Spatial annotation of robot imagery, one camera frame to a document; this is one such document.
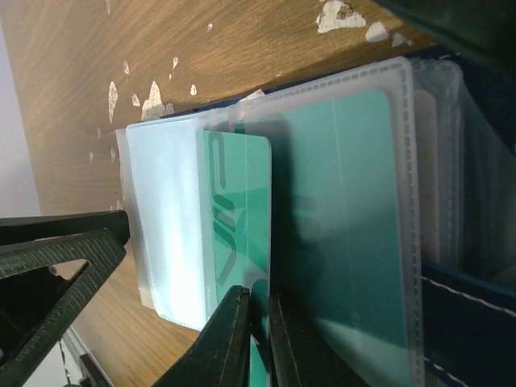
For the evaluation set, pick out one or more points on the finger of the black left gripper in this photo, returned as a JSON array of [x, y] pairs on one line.
[[26, 229], [45, 284]]

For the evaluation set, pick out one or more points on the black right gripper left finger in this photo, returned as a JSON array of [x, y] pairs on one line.
[[220, 356]]

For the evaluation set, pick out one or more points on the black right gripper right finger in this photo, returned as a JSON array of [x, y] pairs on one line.
[[301, 357]]

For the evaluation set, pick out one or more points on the teal credit card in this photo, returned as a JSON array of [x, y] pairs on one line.
[[335, 218], [239, 171]]

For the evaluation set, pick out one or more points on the blue card holder wallet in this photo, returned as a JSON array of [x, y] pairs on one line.
[[453, 124]]

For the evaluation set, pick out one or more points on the black right card bin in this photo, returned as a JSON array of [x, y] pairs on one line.
[[480, 29]]

